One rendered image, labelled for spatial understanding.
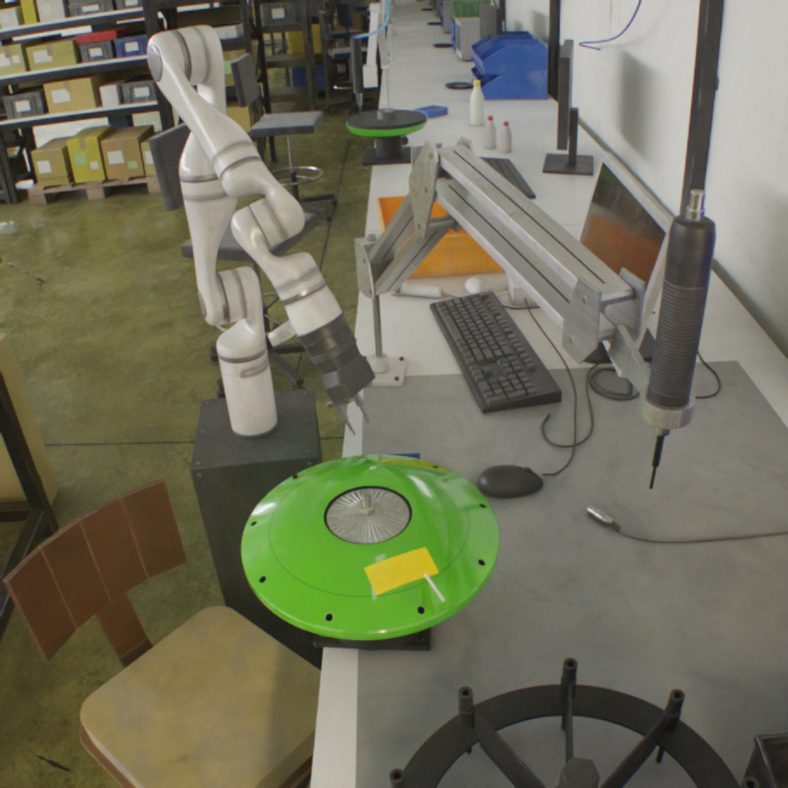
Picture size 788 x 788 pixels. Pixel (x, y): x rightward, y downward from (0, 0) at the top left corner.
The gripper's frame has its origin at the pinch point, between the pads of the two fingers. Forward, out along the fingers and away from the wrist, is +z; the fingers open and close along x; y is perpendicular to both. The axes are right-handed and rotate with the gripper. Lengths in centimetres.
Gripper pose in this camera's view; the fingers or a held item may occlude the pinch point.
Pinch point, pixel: (361, 427)
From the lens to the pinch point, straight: 119.8
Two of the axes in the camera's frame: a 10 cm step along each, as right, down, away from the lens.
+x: 5.4, -4.8, 6.9
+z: 4.4, 8.6, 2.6
